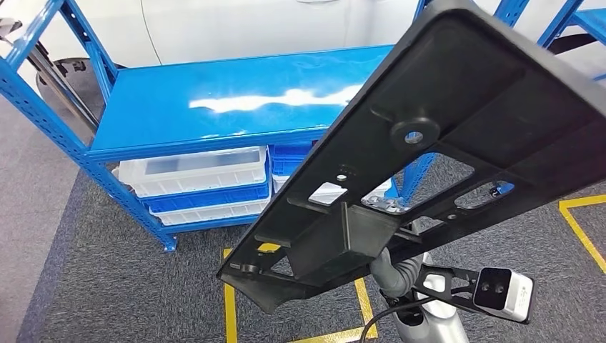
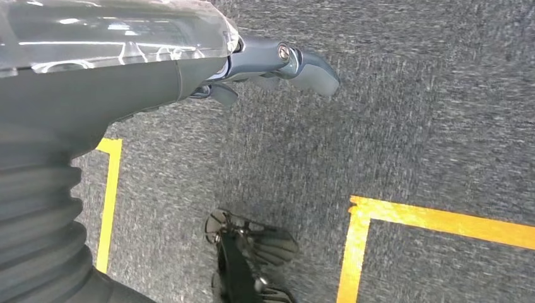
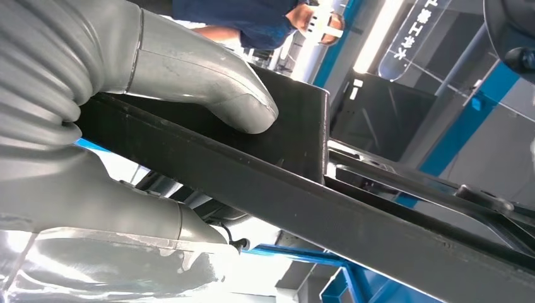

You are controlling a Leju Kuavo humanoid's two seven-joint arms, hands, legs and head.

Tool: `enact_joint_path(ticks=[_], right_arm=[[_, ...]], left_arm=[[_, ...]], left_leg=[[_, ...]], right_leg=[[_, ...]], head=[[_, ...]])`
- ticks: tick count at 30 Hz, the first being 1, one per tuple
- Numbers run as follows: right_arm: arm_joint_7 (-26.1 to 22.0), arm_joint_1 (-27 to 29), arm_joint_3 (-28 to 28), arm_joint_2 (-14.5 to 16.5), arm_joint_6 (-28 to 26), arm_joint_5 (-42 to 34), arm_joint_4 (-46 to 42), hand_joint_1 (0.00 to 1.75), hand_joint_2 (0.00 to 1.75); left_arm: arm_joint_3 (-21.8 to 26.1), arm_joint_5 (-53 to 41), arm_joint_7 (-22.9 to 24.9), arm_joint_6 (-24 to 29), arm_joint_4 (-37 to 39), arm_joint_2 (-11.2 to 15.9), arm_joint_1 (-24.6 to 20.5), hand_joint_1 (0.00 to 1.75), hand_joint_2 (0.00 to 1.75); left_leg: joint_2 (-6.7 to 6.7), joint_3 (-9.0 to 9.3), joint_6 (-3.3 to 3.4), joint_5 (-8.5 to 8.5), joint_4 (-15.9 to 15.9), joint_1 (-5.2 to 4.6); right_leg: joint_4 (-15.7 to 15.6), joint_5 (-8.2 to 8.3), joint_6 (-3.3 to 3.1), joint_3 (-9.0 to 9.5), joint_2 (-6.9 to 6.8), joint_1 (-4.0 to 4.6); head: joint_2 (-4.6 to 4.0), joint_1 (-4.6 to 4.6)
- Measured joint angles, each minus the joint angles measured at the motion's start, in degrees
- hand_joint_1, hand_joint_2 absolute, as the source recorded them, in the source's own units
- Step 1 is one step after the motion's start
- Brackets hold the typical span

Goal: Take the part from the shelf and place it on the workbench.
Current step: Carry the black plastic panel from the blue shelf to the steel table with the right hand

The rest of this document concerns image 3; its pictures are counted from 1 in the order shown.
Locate blue metal shelf rack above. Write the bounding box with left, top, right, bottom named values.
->
left=242, top=244, right=444, bottom=303

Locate person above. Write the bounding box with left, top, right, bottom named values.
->
left=171, top=0, right=348, bottom=51

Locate bright ceiling light strip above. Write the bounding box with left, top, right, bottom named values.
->
left=353, top=0, right=406, bottom=75

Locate clear sign with characters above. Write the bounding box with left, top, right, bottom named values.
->
left=378, top=0, right=453, bottom=82

